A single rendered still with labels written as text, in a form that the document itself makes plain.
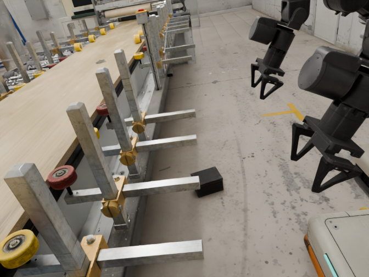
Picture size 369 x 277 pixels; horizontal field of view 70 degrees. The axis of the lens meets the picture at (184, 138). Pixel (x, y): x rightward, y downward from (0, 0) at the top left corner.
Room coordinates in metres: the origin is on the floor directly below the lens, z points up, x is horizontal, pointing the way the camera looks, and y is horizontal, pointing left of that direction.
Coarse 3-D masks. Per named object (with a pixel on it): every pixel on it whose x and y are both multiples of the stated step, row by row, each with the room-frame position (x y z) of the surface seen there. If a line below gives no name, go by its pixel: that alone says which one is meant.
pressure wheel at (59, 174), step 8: (56, 168) 0.70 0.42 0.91; (64, 168) 0.69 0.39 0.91; (72, 168) 0.68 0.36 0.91; (48, 176) 0.66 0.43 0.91; (56, 176) 0.66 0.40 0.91; (64, 176) 0.65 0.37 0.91; (72, 176) 0.66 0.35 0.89; (56, 184) 0.63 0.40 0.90; (64, 184) 0.63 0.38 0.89; (72, 192) 0.67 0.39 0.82
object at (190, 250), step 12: (108, 252) 0.41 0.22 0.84; (120, 252) 0.40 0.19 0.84; (132, 252) 0.39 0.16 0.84; (144, 252) 0.39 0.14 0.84; (156, 252) 0.38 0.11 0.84; (168, 252) 0.38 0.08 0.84; (180, 252) 0.37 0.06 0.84; (192, 252) 0.37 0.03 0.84; (24, 264) 0.42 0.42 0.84; (36, 264) 0.41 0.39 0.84; (48, 264) 0.40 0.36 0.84; (108, 264) 0.39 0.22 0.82; (120, 264) 0.38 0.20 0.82; (132, 264) 0.38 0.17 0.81
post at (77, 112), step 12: (72, 108) 0.60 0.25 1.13; (84, 108) 0.62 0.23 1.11; (72, 120) 0.60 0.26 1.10; (84, 120) 0.60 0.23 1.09; (84, 132) 0.60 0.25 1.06; (84, 144) 0.60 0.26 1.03; (96, 144) 0.61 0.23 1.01; (96, 156) 0.60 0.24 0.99; (96, 168) 0.60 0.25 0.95; (108, 168) 0.62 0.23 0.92; (96, 180) 0.60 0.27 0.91; (108, 180) 0.60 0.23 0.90; (108, 192) 0.60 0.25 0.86; (120, 216) 0.60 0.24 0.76
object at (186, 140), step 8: (184, 136) 0.89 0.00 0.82; (192, 136) 0.88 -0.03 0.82; (136, 144) 0.90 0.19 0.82; (144, 144) 0.89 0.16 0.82; (152, 144) 0.88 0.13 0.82; (160, 144) 0.88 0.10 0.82; (168, 144) 0.87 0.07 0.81; (176, 144) 0.87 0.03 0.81; (184, 144) 0.87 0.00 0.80; (192, 144) 0.86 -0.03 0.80; (104, 152) 0.90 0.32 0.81; (112, 152) 0.90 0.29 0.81
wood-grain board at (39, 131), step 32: (128, 32) 3.51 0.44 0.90; (64, 64) 2.31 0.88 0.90; (96, 64) 2.09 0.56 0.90; (128, 64) 1.94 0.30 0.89; (32, 96) 1.56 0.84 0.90; (64, 96) 1.44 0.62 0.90; (96, 96) 1.34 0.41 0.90; (0, 128) 1.14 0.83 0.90; (32, 128) 1.07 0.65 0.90; (64, 128) 1.01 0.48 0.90; (0, 160) 0.83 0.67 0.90; (32, 160) 0.79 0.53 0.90; (64, 160) 0.78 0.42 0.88; (0, 192) 0.64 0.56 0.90; (0, 224) 0.50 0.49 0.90
